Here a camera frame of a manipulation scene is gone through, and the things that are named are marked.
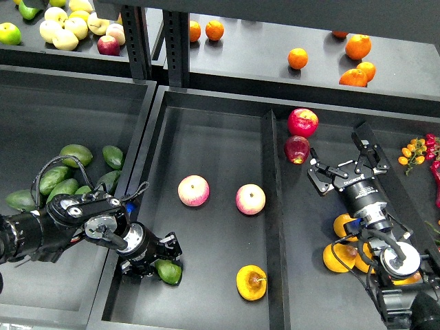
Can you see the pink apple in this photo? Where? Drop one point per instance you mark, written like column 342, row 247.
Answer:
column 250, row 199
column 193, row 190

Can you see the yellow pear lower bin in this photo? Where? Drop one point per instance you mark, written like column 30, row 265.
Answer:
column 339, row 258

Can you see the orange on shelf centre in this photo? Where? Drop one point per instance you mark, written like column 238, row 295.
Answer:
column 297, row 58

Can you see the black shelf post right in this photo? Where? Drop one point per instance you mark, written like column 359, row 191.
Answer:
column 176, row 33

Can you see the black shelf post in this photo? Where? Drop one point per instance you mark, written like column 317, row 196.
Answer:
column 176, row 33
column 137, row 43

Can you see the pink apple right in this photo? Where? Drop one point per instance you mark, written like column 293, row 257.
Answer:
column 250, row 199

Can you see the small dark green avocado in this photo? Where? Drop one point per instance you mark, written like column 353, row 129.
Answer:
column 113, row 156

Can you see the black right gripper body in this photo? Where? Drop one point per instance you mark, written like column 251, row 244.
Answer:
column 362, row 195

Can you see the black shelf post left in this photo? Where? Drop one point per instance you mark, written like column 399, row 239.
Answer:
column 137, row 43

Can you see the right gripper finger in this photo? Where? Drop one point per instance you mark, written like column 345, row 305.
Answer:
column 323, row 176
column 371, row 156

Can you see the yellow pear in bin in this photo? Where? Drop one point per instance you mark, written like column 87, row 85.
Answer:
column 338, row 224

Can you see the green apple on shelf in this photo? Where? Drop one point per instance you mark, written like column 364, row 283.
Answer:
column 10, row 34

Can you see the pale yellow pear on shelf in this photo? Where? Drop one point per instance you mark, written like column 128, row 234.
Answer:
column 65, row 40

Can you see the dark red apple lower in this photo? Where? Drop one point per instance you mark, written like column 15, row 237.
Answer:
column 297, row 149

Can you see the black tray divider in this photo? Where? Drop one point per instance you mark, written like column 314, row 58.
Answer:
column 278, row 291

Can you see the large orange on shelf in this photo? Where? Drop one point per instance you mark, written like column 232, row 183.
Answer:
column 358, row 46

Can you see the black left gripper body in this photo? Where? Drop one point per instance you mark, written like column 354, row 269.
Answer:
column 138, row 244

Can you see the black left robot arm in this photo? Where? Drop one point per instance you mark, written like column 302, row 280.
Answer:
column 98, row 217

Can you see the green avocado top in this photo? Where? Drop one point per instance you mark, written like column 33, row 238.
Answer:
column 80, row 152

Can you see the orange beside post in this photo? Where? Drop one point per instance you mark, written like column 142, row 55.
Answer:
column 214, row 30

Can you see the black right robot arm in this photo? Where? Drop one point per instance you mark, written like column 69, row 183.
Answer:
column 402, row 282

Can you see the red apple on shelf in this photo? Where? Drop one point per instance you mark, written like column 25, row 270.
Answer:
column 108, row 45

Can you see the orange cherry tomato bunch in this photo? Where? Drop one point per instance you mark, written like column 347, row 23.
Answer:
column 413, row 154

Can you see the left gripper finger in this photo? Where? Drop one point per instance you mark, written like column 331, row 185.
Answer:
column 138, row 269
column 170, row 249

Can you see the orange behind post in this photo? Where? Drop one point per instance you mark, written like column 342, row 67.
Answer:
column 194, row 31

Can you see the pink apple left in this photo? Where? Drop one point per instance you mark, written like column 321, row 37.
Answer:
column 193, row 190

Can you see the red chili peppers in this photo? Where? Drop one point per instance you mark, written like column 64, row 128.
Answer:
column 432, row 143

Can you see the orange tangerine front shelf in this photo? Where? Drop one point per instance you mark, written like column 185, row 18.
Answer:
column 354, row 77

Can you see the dark green avocado far left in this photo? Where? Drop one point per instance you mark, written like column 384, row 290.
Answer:
column 22, row 200

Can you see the red apple upper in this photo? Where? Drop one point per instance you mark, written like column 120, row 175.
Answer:
column 302, row 122

